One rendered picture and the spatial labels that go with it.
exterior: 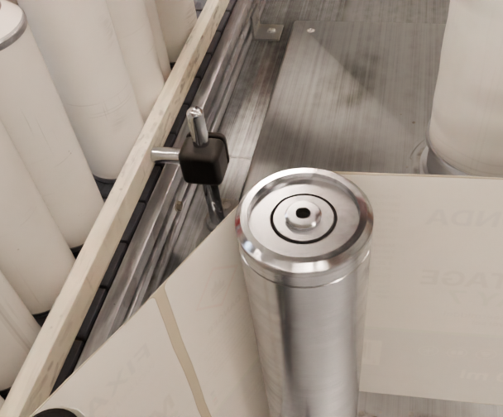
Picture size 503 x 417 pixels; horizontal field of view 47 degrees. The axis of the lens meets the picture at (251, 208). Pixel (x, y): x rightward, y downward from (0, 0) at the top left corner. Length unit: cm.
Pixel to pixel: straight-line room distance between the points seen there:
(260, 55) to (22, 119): 36
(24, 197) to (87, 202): 7
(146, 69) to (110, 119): 6
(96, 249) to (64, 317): 5
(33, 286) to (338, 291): 25
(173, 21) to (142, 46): 9
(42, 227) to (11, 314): 5
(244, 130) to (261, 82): 8
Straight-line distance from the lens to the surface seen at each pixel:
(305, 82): 52
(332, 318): 17
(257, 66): 64
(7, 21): 33
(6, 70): 33
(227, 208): 48
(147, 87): 46
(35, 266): 36
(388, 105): 50
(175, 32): 54
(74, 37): 38
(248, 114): 57
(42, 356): 34
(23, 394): 33
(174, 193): 45
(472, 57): 35
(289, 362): 19
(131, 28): 44
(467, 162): 39
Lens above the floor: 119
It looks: 48 degrees down
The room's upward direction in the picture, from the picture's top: 8 degrees counter-clockwise
